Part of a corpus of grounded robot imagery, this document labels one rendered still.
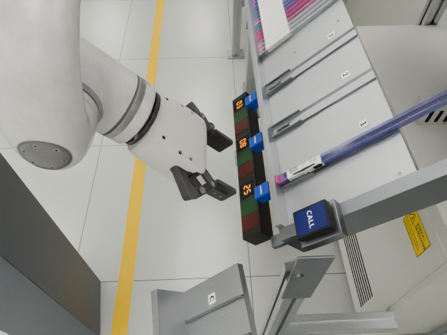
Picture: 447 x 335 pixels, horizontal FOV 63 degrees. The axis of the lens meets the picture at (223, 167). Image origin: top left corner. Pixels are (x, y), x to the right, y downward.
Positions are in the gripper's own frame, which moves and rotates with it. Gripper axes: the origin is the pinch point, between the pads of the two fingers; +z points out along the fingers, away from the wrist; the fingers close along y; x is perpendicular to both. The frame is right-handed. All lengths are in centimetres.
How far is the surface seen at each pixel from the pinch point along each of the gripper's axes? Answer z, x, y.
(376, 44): 41, 21, -51
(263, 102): 8.0, 3.5, -17.4
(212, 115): 55, -54, -88
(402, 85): 42, 22, -34
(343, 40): 10.2, 20.2, -22.0
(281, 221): 8.3, 3.5, 7.4
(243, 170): 11.1, -5.0, -7.8
